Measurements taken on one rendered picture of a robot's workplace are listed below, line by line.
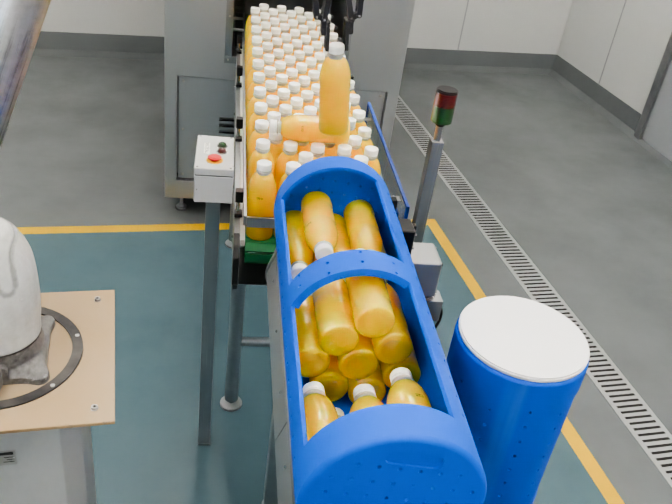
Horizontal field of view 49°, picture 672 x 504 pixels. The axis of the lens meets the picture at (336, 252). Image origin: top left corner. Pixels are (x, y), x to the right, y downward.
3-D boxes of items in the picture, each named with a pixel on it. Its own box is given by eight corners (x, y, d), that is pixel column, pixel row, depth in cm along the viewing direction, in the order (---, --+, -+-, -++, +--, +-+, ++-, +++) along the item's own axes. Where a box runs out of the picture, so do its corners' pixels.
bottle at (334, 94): (334, 140, 181) (336, 59, 169) (312, 130, 185) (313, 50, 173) (354, 130, 185) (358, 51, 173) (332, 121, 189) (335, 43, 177)
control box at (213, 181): (193, 202, 194) (194, 166, 188) (197, 167, 210) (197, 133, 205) (231, 204, 195) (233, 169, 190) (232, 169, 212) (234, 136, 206)
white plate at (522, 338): (532, 397, 141) (530, 402, 142) (616, 350, 156) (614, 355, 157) (432, 317, 158) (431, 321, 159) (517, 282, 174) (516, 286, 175)
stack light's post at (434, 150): (375, 409, 280) (431, 142, 220) (374, 402, 283) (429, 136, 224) (386, 409, 280) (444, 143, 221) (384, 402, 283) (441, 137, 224)
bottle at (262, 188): (248, 225, 207) (252, 159, 196) (274, 229, 206) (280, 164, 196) (243, 239, 200) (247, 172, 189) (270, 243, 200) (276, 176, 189)
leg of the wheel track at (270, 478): (261, 513, 235) (277, 363, 201) (261, 498, 239) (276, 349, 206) (279, 513, 236) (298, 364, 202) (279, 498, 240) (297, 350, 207)
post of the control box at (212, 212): (197, 445, 255) (206, 188, 201) (198, 436, 258) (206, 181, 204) (209, 445, 255) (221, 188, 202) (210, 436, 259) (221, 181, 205)
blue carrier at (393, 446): (275, 557, 113) (326, 426, 99) (261, 245, 185) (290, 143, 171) (447, 571, 120) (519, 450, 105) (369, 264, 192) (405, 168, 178)
